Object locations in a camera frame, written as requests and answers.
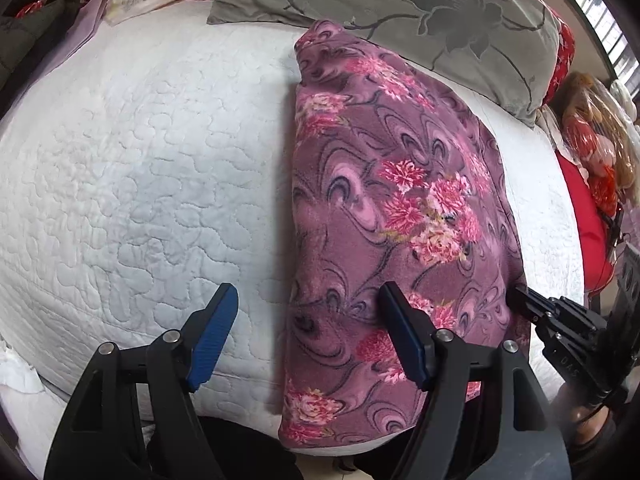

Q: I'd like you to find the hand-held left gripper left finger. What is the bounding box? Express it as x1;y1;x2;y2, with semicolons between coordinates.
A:
44;282;240;480

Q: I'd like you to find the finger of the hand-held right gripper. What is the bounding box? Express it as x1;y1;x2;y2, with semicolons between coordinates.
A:
510;284;557;320
531;316;566;346

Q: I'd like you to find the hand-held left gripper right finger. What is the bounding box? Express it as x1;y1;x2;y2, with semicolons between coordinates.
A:
376;281;573;480

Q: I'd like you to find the purple floral garment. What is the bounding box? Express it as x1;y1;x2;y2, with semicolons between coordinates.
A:
277;19;535;448

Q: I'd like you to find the person's right hand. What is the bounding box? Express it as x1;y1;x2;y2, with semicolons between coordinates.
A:
570;394;615;435

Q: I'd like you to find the red cushion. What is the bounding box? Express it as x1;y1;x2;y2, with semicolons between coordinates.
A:
554;152;617;295

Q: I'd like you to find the white quilted bedspread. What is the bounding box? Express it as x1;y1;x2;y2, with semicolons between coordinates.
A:
0;0;587;461

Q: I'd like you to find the doll in plastic wrap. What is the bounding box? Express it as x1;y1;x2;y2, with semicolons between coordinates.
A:
552;71;640;221

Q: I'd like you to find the red patterned pillow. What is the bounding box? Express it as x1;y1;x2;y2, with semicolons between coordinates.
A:
542;19;577;107

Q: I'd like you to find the window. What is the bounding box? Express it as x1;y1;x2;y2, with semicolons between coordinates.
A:
567;0;640;81

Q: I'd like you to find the grey flower-embroidered pillow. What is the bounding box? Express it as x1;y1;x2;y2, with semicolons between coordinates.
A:
206;0;561;128

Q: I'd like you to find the lavender cloth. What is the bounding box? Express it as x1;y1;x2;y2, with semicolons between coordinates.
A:
37;0;108;68

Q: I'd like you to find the dark bag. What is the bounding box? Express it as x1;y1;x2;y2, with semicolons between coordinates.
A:
0;0;83;91

